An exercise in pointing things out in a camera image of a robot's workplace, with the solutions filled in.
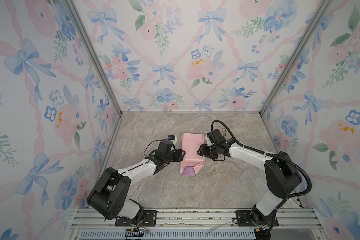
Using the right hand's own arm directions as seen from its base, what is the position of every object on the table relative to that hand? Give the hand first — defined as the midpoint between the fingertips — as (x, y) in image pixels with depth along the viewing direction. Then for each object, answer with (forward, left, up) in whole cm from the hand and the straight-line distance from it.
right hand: (199, 152), depth 90 cm
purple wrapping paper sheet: (-6, +4, -2) cm, 7 cm away
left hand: (-1, +10, +3) cm, 10 cm away
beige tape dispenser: (+17, -18, -3) cm, 25 cm away
